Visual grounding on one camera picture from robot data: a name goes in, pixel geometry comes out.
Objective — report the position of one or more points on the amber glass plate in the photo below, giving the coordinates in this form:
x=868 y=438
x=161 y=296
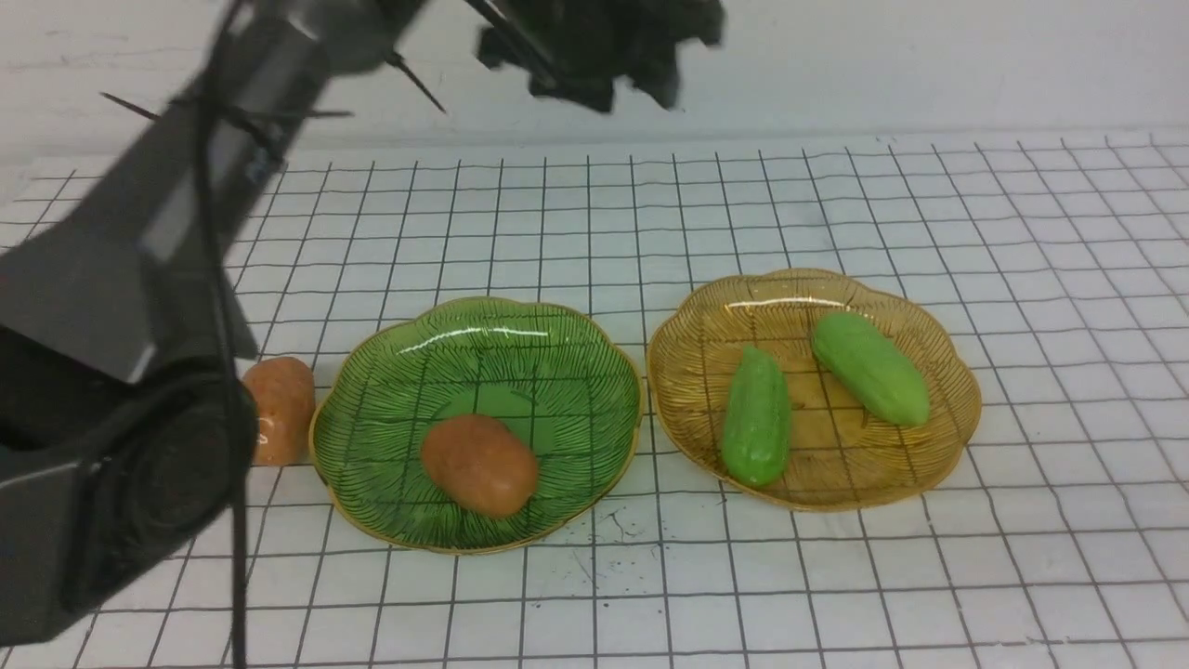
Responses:
x=841 y=456

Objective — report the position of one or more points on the green cucumber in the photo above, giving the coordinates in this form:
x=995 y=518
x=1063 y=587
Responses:
x=869 y=364
x=756 y=436

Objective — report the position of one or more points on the green glass plate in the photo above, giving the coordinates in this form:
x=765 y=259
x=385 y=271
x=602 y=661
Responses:
x=547 y=372

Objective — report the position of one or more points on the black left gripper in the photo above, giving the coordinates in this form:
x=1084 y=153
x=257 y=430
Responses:
x=577 y=51

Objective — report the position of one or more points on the orange potato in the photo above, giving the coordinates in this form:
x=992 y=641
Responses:
x=284 y=394
x=480 y=464

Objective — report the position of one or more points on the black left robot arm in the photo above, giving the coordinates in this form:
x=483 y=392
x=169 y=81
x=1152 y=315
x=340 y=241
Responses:
x=126 y=430

